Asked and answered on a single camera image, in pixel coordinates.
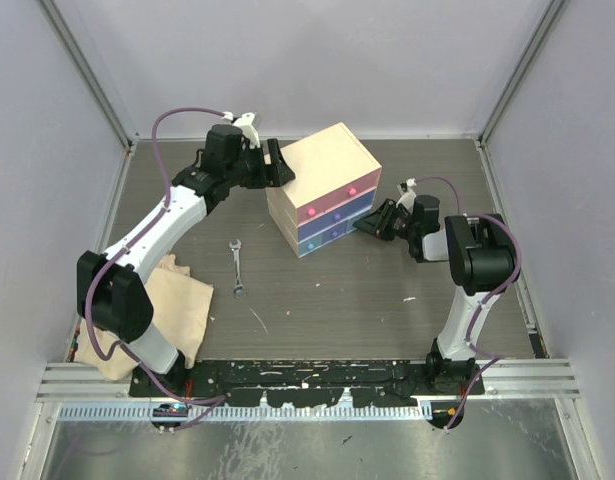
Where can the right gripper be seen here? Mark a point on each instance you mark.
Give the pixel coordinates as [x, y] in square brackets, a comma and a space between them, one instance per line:
[377, 224]

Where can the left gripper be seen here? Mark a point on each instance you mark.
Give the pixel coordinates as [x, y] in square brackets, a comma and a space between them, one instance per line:
[276, 174]

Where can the wide purple drawer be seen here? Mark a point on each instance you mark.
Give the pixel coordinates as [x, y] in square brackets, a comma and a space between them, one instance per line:
[335, 216]

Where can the light blue drawer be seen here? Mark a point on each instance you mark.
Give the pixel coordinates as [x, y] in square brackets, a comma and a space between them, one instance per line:
[309, 245]
[360, 222]

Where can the small purple drawer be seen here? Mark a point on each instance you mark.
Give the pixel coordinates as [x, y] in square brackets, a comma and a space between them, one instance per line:
[334, 233]

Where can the large pink drawer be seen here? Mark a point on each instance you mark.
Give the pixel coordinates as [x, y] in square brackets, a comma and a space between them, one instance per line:
[353, 188]

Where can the cream drawer cabinet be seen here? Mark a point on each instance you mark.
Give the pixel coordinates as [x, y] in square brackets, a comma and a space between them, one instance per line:
[322, 162]

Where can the silver end wrench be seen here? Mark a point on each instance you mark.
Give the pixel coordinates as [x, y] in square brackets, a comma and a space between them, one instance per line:
[239, 289]

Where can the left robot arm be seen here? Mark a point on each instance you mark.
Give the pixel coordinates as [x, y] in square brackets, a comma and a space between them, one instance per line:
[118, 331]

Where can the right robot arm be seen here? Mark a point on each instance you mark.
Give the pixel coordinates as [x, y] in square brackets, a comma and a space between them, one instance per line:
[483, 258]

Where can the small pink drawer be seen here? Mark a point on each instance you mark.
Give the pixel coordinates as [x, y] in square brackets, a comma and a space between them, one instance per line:
[308, 212]

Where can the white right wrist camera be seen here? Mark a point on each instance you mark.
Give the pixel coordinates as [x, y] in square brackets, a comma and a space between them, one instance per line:
[407, 194]

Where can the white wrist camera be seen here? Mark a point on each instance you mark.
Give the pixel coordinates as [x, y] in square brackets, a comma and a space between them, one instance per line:
[247, 123]
[407, 194]

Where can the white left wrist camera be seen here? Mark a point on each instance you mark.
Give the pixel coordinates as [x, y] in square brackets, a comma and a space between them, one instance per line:
[247, 123]

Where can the slotted cable duct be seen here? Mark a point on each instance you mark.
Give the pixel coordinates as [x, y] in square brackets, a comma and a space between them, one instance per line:
[175, 412]

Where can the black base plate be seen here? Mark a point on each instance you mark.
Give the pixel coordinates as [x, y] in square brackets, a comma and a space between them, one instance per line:
[307, 384]

